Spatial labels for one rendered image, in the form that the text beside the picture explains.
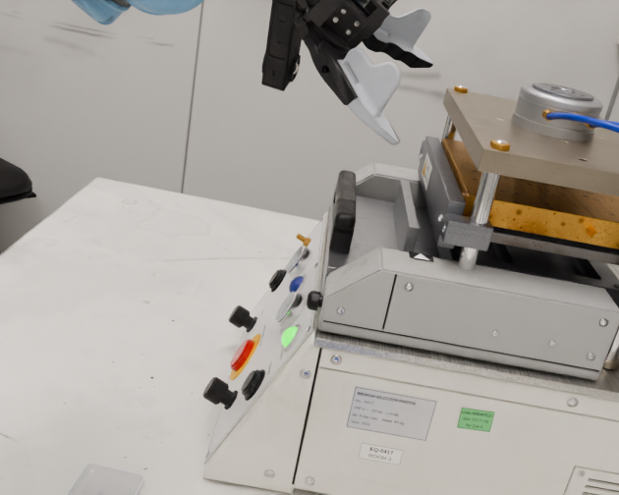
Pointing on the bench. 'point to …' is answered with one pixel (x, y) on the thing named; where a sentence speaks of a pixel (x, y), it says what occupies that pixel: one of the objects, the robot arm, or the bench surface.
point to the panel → (270, 340)
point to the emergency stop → (242, 355)
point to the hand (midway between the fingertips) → (412, 107)
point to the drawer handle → (344, 212)
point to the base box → (425, 433)
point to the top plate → (547, 138)
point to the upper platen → (551, 215)
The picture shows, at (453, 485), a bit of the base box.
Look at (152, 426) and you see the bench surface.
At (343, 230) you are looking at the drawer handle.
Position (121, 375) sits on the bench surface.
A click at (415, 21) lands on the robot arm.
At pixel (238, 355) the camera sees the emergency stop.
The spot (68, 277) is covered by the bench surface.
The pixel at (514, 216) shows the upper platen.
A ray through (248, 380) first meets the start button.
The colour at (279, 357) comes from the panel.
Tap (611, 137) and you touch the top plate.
